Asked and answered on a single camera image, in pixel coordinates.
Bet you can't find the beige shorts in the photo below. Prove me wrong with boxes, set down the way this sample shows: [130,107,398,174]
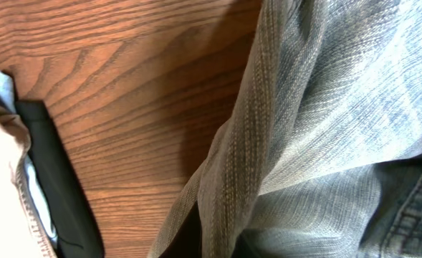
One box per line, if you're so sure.
[0,106,57,258]

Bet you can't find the light blue shirt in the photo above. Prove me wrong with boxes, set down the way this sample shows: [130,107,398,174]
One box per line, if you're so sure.
[0,71,58,249]

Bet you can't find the light blue denim shorts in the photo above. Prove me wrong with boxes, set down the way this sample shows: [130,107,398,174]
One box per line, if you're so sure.
[149,0,422,257]

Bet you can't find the black garment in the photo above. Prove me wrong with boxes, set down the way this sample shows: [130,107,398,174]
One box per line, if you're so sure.
[15,100,105,258]

